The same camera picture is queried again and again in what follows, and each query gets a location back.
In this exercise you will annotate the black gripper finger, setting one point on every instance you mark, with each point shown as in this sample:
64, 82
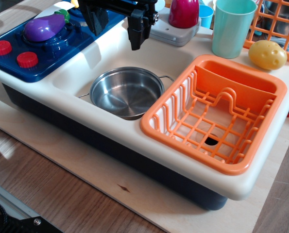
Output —
138, 28
95, 17

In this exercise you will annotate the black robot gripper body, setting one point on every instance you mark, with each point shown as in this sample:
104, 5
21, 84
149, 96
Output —
125, 7

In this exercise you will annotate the stainless steel pan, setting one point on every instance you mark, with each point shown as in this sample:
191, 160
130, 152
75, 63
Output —
127, 92

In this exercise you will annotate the orange plastic drying rack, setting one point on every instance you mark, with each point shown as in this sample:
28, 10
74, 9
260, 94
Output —
216, 112

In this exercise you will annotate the orange plastic grid rack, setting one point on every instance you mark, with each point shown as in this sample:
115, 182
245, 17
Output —
271, 22

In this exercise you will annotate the grey toy faucet base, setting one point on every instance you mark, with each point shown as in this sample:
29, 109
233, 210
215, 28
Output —
164, 32

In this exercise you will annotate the yellow toy piece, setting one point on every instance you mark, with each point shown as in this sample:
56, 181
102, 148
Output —
75, 3

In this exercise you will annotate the magenta plastic cup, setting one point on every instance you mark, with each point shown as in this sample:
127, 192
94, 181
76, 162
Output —
184, 13

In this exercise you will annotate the purple toy eggplant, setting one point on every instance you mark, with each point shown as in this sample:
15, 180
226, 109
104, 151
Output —
44, 28

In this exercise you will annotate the small blue plastic cup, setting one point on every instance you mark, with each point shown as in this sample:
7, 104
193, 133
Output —
206, 15

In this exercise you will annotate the blue toy stove top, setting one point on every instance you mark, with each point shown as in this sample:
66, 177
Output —
70, 47

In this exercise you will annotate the red stove knob right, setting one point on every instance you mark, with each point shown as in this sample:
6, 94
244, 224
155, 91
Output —
27, 59

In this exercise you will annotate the red stove knob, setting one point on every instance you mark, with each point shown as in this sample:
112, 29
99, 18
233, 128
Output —
5, 47
27, 59

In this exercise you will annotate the mint green plastic cup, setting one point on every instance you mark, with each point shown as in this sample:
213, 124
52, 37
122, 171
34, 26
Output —
231, 25

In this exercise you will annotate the red stove knob left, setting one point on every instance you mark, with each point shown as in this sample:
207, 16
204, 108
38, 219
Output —
5, 47

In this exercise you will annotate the yellow toy potato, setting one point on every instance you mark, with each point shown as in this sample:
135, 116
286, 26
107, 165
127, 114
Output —
267, 55

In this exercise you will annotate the light wooden base board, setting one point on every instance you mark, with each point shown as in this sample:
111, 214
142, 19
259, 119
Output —
82, 190

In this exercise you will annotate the black bracket with screw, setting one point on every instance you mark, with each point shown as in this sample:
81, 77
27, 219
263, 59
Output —
9, 224

